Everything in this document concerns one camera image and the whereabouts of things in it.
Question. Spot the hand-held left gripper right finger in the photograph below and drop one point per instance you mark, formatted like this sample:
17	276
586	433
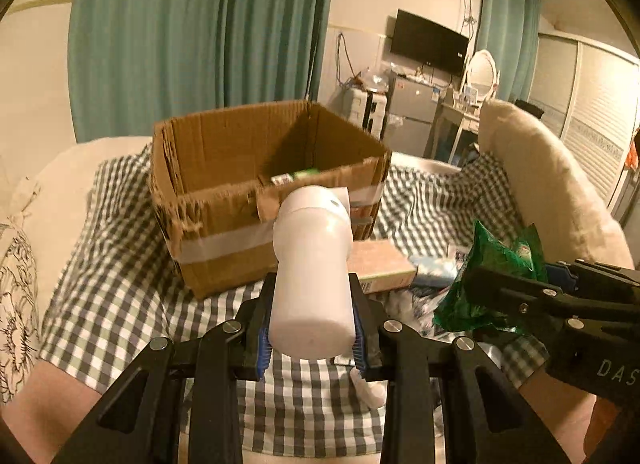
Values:
358	351

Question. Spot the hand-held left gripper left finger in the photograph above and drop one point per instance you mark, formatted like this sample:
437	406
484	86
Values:
261	354

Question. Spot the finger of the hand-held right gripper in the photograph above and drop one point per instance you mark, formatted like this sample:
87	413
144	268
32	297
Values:
520	294
590	276

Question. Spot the green snack bag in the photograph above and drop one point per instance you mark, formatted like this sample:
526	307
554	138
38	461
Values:
480	264

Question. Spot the printed cardboard carton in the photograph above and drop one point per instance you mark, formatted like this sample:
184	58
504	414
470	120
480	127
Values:
380	259

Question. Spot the white plastic bottle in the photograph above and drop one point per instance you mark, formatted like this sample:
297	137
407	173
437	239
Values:
310	269

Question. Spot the large cardboard box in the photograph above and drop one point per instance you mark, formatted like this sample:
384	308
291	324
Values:
220	224

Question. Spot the small white plastic item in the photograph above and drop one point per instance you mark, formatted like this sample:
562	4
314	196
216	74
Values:
370	389

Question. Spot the crumpled clear plastic wrap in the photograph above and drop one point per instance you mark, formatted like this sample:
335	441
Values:
412	311

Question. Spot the person's right leg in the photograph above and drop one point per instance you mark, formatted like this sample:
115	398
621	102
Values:
550	419

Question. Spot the person's leg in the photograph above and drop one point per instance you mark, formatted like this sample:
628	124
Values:
550	419
50	409

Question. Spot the blue white packet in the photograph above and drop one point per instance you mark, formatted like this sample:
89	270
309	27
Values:
435	269

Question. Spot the cream cushion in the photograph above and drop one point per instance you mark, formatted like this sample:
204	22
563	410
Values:
550	183

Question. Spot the orange hanging cloth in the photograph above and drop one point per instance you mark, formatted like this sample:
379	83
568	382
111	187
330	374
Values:
634	148

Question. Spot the checked blanket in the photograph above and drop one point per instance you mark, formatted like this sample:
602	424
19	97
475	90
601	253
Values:
125	294

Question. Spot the sliding door wardrobe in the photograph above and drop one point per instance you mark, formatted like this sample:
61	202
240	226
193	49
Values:
590	108

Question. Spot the black chair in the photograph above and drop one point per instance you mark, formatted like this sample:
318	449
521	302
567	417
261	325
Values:
530	107

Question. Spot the white dressing table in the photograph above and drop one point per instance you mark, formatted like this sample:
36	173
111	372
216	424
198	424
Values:
452	126

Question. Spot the grey fridge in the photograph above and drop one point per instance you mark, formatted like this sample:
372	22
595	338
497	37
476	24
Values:
410	108

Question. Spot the person's left leg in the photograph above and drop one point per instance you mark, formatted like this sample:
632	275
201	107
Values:
50	409

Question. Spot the white oval mirror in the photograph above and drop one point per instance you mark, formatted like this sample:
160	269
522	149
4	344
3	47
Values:
481	71

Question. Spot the white cabinet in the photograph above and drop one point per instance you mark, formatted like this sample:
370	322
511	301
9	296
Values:
362	111

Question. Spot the floral pillow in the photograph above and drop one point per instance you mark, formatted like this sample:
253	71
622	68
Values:
17	294

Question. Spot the narrow green curtain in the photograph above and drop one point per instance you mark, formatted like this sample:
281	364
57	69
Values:
505	33

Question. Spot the black television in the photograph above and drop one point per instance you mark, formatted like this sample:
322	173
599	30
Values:
427	43

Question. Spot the cream bed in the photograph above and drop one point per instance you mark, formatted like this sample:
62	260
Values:
60	168

